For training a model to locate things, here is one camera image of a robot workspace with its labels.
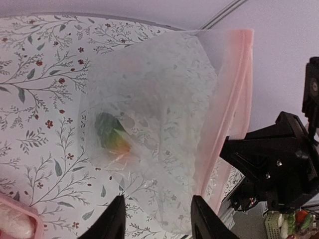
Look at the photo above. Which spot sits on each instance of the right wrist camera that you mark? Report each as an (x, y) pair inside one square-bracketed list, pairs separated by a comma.
[(310, 105)]

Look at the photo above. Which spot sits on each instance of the clear zip top bag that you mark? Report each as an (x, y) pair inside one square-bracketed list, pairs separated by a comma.
[(178, 96)]

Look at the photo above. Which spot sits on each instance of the pink plastic basket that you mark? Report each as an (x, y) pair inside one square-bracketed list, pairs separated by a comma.
[(31, 212)]

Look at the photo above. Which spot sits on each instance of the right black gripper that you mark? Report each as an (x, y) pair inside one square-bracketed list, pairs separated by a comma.
[(280, 157)]

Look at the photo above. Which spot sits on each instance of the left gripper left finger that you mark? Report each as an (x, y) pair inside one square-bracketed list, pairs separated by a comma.
[(110, 224)]

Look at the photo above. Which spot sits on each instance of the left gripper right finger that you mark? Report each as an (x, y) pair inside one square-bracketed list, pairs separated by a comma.
[(205, 224)]

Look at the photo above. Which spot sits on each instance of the floral tablecloth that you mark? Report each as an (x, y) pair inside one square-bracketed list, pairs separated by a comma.
[(44, 60)]

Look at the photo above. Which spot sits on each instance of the front aluminium rail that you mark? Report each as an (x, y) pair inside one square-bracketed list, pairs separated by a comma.
[(241, 196)]

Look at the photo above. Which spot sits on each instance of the background produce crate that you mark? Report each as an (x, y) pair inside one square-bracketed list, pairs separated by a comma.
[(300, 224)]

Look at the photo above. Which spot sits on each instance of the right aluminium frame post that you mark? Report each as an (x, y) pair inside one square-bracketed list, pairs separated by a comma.
[(223, 13)]

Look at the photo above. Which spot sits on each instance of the orange green papaya toy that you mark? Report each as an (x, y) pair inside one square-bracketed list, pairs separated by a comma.
[(109, 131)]

